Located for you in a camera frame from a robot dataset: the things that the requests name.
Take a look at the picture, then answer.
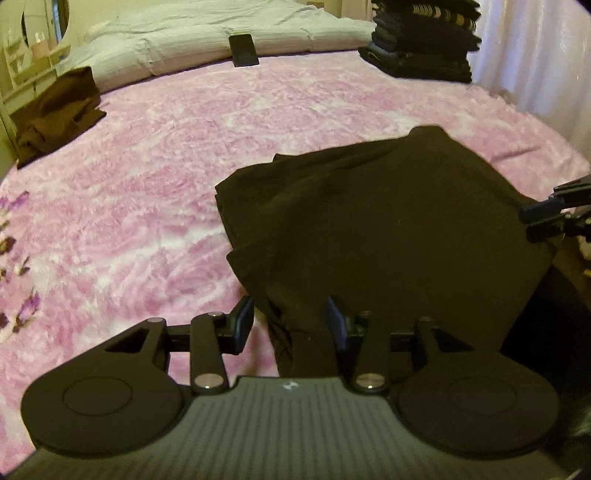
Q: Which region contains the pink floral bed blanket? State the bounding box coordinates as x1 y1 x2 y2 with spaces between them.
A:
1 52 589 472

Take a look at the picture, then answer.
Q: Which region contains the black smartphone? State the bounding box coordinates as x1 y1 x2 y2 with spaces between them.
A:
228 34 259 68

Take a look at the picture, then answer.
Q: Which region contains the white sheer curtain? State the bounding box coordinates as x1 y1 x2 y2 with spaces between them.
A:
469 0 590 158

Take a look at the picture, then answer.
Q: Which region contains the white folded duvet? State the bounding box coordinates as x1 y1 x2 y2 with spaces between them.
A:
58 1 373 92

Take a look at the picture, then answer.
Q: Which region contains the white shelf unit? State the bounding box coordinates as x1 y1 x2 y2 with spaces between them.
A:
1 30 70 115

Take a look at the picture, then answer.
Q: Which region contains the brown crumpled garment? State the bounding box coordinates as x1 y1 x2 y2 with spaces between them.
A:
11 66 106 169

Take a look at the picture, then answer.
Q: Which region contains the dark olive long-sleeve garment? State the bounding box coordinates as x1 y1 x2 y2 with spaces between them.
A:
215 126 559 377

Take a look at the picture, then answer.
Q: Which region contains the stack of folded dark clothes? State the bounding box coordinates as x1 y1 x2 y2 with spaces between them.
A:
359 0 481 84

